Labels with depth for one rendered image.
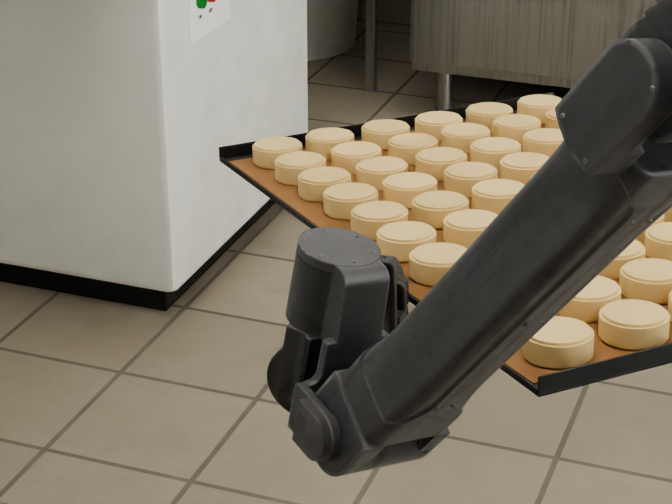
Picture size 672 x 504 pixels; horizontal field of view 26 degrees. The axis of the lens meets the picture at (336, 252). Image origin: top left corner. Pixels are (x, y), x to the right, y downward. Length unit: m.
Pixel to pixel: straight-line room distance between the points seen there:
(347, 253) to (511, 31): 3.17
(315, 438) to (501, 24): 3.23
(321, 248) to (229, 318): 2.21
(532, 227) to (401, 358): 0.16
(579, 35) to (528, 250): 3.31
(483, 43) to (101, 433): 1.84
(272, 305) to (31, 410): 0.63
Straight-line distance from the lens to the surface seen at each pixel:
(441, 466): 2.69
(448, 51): 4.19
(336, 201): 1.29
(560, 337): 1.02
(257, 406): 2.86
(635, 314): 1.06
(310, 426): 0.95
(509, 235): 0.79
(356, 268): 0.96
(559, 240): 0.76
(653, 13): 0.68
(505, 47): 4.14
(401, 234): 1.20
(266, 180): 1.41
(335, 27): 4.82
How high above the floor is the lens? 1.51
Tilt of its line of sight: 26 degrees down
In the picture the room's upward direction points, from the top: straight up
